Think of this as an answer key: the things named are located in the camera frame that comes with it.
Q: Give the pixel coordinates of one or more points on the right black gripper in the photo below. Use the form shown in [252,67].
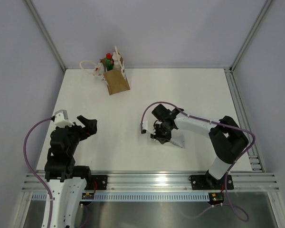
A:
[156,136]

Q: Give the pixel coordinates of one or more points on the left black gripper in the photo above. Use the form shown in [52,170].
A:
[90,125]

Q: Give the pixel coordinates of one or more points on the silver squeeze tube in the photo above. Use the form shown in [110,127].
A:
[176,141]

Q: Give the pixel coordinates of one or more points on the green dish soap bottle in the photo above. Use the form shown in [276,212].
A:
[109,62]

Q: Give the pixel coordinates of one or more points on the beige pump bottle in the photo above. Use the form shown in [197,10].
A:
[117,61]

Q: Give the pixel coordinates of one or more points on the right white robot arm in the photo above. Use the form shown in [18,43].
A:
[227,139]

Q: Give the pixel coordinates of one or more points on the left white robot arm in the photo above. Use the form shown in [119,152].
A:
[66,181]

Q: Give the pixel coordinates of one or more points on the burlap watermelon canvas bag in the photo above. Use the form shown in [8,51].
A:
[116,81]

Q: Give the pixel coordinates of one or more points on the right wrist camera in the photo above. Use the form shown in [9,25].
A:
[144,127]

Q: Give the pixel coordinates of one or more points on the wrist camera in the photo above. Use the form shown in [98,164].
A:
[61,117]
[144,127]

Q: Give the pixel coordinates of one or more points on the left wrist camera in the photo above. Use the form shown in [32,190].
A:
[61,117]

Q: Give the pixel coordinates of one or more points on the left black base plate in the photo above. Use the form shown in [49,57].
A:
[98,182]

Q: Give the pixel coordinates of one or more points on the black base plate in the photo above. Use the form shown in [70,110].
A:
[207,182]
[98,182]

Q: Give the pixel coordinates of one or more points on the aluminium mounting rail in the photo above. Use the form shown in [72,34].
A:
[165,181]

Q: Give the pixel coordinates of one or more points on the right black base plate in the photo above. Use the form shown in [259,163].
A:
[207,182]

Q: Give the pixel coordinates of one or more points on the white slotted cable duct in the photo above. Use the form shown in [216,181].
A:
[153,196]

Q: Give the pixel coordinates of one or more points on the right side aluminium rail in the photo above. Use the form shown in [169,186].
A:
[255,161]

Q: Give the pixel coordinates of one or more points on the left aluminium frame post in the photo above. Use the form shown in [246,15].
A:
[45,34]

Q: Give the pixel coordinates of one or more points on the aluminium frame post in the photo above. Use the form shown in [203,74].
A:
[252,32]
[45,34]

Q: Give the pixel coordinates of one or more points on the right aluminium frame post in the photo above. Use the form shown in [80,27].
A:
[252,32]

